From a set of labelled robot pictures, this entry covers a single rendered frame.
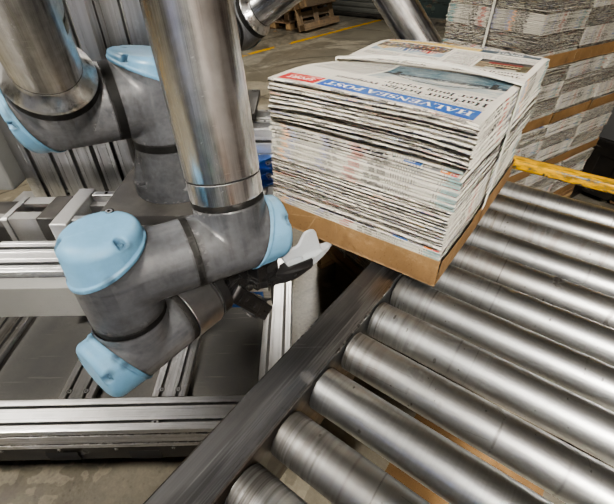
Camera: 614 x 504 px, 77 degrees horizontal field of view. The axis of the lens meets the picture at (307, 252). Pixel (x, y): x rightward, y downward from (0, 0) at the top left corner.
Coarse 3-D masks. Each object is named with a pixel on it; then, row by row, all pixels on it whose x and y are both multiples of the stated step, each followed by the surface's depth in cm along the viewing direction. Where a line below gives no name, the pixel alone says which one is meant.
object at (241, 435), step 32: (352, 288) 53; (384, 288) 53; (320, 320) 49; (352, 320) 49; (288, 352) 45; (320, 352) 45; (256, 384) 42; (288, 384) 42; (256, 416) 39; (288, 416) 40; (320, 416) 49; (224, 448) 36; (256, 448) 36; (192, 480) 34; (224, 480) 34
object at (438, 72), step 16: (352, 64) 60; (368, 64) 60; (384, 64) 60; (400, 64) 60; (416, 64) 60; (464, 80) 52; (480, 80) 52; (496, 80) 52; (512, 112) 53; (496, 160) 58
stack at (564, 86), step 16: (576, 64) 144; (592, 64) 151; (544, 80) 137; (560, 80) 143; (576, 80) 150; (592, 80) 158; (544, 96) 144; (560, 96) 149; (576, 96) 156; (544, 112) 149; (544, 128) 154; (560, 128) 163; (576, 128) 173; (528, 144) 153; (544, 144) 164; (560, 144) 171; (544, 160) 171; (528, 176) 171; (352, 256) 152; (336, 272) 166; (352, 272) 155
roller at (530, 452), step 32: (352, 352) 46; (384, 352) 45; (384, 384) 44; (416, 384) 42; (448, 384) 42; (448, 416) 40; (480, 416) 39; (512, 416) 39; (480, 448) 39; (512, 448) 37; (544, 448) 36; (544, 480) 36; (576, 480) 35; (608, 480) 34
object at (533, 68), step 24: (384, 48) 67; (408, 48) 66; (432, 48) 66; (456, 48) 66; (480, 48) 66; (504, 72) 55; (528, 72) 55; (528, 96) 57; (528, 120) 67; (504, 168) 68
